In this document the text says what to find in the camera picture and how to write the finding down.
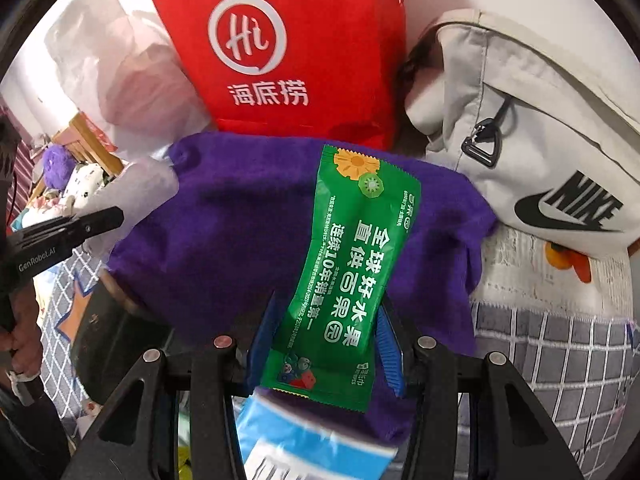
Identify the dark green box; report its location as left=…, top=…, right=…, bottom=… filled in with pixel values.
left=70, top=270, right=171, bottom=404

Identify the purple plush toy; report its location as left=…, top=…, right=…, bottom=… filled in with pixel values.
left=42, top=143, right=77, bottom=191

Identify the brown star felt mat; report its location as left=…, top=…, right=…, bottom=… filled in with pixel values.
left=55, top=280, right=98, bottom=346

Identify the blue tissue pack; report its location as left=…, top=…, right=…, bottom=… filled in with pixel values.
left=234, top=389, right=398, bottom=479

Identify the green snack packet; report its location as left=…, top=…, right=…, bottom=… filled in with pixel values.
left=260, top=145, right=421, bottom=412

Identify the person's left hand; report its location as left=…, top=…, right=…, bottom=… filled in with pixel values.
left=1, top=282, right=42, bottom=377

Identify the purple towel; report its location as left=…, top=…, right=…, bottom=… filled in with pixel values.
left=105, top=130, right=498, bottom=449

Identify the white fruit print mattress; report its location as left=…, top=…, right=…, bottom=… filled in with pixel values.
left=471, top=226, right=634, bottom=320

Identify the white spotted pillow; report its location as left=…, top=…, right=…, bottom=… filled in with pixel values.
left=62, top=162, right=105, bottom=209

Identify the white Miniso plastic bag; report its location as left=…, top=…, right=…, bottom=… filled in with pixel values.
left=44, top=0, right=212, bottom=160

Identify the wooden headboard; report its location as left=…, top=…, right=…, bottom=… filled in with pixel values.
left=52, top=112, right=124, bottom=177

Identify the red paper shopping bag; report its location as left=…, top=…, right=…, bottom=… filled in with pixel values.
left=152, top=0, right=406, bottom=150

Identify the beige Nike waist bag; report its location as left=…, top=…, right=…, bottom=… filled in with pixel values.
left=405, top=9, right=639, bottom=257

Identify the grey checked bed sheet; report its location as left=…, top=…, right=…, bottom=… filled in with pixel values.
left=39, top=246, right=640, bottom=480

